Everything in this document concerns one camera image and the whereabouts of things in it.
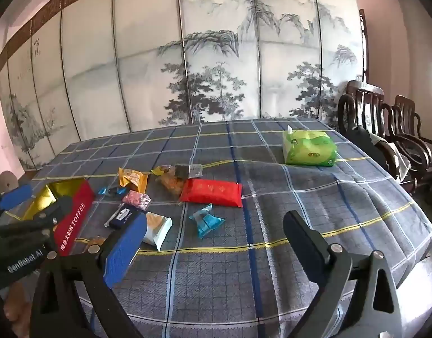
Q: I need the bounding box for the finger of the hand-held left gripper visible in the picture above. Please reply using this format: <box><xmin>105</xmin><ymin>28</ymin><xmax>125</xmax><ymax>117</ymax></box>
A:
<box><xmin>0</xmin><ymin>196</ymin><xmax>74</xmax><ymax>237</ymax></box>
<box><xmin>0</xmin><ymin>184</ymin><xmax>33</xmax><ymax>226</ymax></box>

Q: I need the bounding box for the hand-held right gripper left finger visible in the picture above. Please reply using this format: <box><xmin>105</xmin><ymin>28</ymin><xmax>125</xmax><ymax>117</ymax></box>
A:
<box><xmin>29</xmin><ymin>213</ymin><xmax>148</xmax><ymax>338</ymax></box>

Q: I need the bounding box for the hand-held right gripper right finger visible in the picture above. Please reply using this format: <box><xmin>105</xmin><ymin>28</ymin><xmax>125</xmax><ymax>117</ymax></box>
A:
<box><xmin>283</xmin><ymin>210</ymin><xmax>404</xmax><ymax>338</ymax></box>

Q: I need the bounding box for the red box with gold inside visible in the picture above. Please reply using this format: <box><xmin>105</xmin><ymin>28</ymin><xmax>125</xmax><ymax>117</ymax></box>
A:
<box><xmin>22</xmin><ymin>178</ymin><xmax>97</xmax><ymax>257</ymax></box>

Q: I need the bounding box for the dark blue snack packet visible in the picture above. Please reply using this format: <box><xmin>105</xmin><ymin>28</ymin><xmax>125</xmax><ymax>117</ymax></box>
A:
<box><xmin>104</xmin><ymin>202</ymin><xmax>141</xmax><ymax>229</ymax></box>

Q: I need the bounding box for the white and orange snack packet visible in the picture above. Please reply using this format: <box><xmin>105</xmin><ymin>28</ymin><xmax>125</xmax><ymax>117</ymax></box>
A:
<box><xmin>142</xmin><ymin>212</ymin><xmax>173</xmax><ymax>252</ymax></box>

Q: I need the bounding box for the pink patterned snack packet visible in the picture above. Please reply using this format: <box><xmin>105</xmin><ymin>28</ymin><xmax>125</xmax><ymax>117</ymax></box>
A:
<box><xmin>122</xmin><ymin>190</ymin><xmax>152</xmax><ymax>212</ymax></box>

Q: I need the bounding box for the blue candy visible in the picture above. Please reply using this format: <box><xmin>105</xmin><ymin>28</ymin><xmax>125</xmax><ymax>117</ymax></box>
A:
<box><xmin>98</xmin><ymin>186</ymin><xmax>128</xmax><ymax>198</ymax></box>

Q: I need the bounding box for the gold snack packet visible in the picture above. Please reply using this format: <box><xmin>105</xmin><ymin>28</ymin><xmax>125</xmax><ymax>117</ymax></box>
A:
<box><xmin>118</xmin><ymin>167</ymin><xmax>149</xmax><ymax>192</ymax></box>

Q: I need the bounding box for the clear packet of orange snacks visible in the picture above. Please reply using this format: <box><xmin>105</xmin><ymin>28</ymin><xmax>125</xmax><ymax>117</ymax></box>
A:
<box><xmin>159</xmin><ymin>174</ymin><xmax>186</xmax><ymax>198</ymax></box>

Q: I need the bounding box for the teal snack packet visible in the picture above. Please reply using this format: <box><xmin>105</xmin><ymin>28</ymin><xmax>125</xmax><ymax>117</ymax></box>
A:
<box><xmin>189</xmin><ymin>203</ymin><xmax>225</xmax><ymax>240</ymax></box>

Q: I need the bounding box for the red snack packet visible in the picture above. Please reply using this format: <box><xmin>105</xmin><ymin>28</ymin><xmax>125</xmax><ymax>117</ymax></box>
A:
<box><xmin>179</xmin><ymin>179</ymin><xmax>244</xmax><ymax>208</ymax></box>

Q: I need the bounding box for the person's left forearm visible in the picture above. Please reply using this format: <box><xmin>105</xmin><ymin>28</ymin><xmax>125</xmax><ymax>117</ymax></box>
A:
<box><xmin>1</xmin><ymin>282</ymin><xmax>33</xmax><ymax>338</ymax></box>

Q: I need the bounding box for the round white object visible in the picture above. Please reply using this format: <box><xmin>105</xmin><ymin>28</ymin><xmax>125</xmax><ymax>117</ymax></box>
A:
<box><xmin>0</xmin><ymin>171</ymin><xmax>19</xmax><ymax>192</ymax></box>

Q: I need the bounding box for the blue plaid tablecloth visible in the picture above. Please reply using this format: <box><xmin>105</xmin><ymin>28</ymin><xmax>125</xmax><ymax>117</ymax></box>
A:
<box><xmin>1</xmin><ymin>118</ymin><xmax>432</xmax><ymax>338</ymax></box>

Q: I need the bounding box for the green tissue pack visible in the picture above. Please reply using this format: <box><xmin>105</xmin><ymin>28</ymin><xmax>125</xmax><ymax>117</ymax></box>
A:
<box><xmin>282</xmin><ymin>127</ymin><xmax>339</xmax><ymax>168</ymax></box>

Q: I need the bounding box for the dark cloth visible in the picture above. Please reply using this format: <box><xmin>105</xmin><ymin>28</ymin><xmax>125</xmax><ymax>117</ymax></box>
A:
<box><xmin>350</xmin><ymin>125</ymin><xmax>410</xmax><ymax>180</ymax></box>

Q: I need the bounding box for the dark wooden chair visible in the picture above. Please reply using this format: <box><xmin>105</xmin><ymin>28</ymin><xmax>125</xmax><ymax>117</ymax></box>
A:
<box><xmin>392</xmin><ymin>95</ymin><xmax>432</xmax><ymax>184</ymax></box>
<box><xmin>337</xmin><ymin>80</ymin><xmax>418</xmax><ymax>191</ymax></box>

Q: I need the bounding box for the painted landscape folding screen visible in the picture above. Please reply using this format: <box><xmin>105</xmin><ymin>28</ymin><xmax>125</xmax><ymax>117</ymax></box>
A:
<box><xmin>0</xmin><ymin>0</ymin><xmax>369</xmax><ymax>171</ymax></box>

